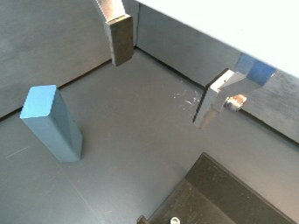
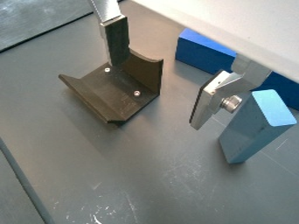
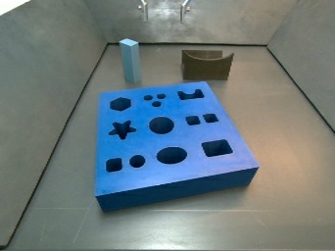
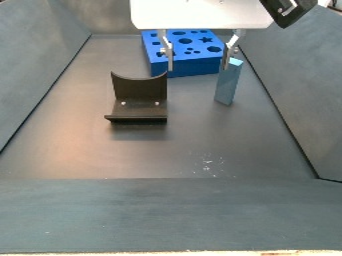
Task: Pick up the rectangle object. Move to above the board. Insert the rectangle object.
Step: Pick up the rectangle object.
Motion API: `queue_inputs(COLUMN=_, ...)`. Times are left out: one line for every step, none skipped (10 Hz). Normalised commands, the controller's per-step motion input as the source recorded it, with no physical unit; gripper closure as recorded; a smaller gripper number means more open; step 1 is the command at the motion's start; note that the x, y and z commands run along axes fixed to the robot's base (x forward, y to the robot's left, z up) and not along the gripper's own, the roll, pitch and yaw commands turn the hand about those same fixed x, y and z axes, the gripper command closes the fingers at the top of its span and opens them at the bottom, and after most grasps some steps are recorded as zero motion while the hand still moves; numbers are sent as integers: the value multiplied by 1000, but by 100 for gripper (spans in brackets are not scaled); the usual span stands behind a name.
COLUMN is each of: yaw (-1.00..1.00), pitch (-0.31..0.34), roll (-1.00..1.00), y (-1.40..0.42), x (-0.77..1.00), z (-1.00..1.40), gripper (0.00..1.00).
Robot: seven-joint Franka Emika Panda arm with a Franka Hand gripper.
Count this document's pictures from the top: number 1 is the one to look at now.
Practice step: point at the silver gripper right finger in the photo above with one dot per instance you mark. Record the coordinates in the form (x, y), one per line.
(226, 90)

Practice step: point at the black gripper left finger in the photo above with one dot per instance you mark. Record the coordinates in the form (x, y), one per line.
(119, 29)

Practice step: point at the black curved holder stand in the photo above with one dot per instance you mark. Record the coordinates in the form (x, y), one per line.
(214, 197)

